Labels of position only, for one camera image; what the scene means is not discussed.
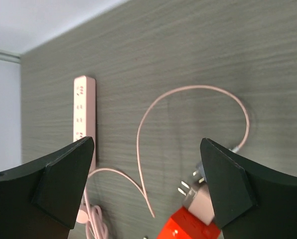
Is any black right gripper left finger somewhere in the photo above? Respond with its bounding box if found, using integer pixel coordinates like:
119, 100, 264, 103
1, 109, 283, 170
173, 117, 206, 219
0, 136, 94, 239

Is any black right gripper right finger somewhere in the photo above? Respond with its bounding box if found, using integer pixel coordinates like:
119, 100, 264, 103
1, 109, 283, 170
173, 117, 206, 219
200, 138, 297, 239

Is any pink brown plug adapter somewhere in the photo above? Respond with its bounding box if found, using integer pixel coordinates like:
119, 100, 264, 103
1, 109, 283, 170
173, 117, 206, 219
177, 179, 215, 226

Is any red orange block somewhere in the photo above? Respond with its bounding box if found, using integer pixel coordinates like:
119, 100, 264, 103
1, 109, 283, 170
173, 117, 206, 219
157, 207, 221, 239

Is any pink power adapter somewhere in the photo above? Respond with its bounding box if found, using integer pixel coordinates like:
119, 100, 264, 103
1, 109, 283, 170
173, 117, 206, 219
73, 75, 98, 175

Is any grey usb charger plug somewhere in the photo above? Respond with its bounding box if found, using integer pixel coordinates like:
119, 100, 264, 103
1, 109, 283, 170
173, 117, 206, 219
192, 161, 207, 183

